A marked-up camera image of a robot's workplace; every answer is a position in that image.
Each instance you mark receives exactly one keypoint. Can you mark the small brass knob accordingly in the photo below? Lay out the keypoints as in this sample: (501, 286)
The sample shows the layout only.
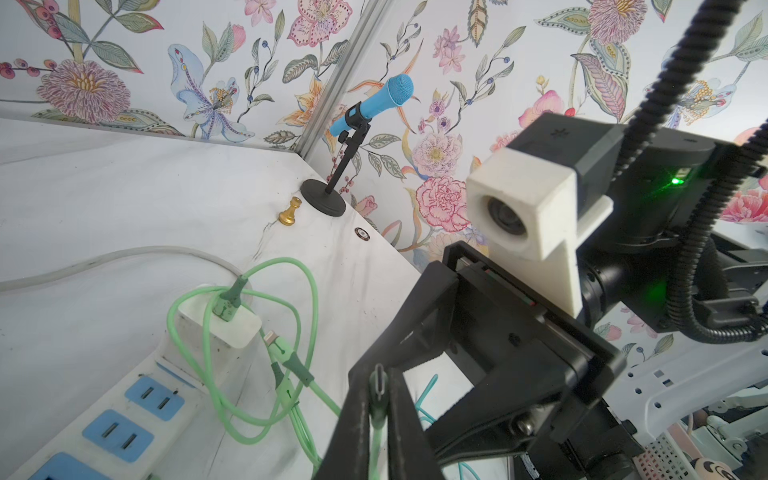
(288, 216)

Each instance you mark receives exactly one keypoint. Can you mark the white power strip blue sockets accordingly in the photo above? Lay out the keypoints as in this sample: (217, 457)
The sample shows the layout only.
(131, 429)

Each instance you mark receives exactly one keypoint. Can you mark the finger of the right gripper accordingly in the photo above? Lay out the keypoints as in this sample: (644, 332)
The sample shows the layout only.
(348, 454)

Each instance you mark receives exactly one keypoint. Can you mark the blue microphone on black stand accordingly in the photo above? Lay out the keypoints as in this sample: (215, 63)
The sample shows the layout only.
(351, 130)

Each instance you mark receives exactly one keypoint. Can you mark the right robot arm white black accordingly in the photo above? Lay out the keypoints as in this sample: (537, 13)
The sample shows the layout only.
(655, 252)

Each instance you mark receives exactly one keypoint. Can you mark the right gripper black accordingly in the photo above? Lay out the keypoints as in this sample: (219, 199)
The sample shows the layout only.
(539, 379)

